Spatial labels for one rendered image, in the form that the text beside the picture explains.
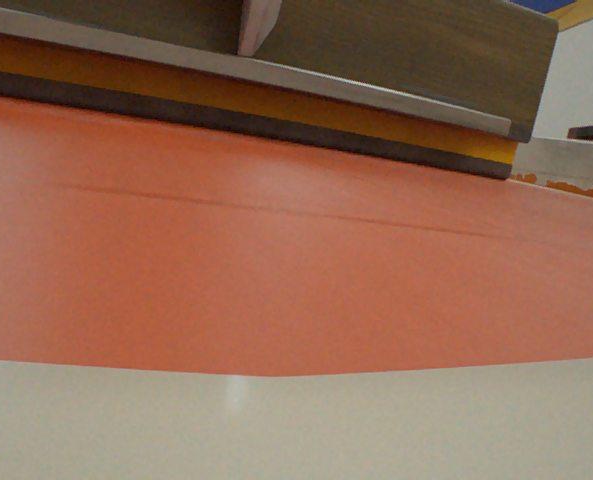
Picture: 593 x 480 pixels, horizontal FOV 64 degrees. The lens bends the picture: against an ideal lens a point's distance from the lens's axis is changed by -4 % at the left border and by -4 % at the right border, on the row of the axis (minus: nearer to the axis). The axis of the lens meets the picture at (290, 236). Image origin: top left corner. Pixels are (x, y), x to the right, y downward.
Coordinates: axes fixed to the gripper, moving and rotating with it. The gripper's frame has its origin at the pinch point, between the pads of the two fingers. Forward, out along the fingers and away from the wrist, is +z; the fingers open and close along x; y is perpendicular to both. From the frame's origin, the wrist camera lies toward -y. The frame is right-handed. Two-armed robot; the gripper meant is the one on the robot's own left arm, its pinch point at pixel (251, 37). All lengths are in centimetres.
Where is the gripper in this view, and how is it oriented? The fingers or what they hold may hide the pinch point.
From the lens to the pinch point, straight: 25.7
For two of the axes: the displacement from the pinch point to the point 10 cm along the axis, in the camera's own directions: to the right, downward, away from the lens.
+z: -1.5, 9.6, 2.2
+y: -9.4, -0.6, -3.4
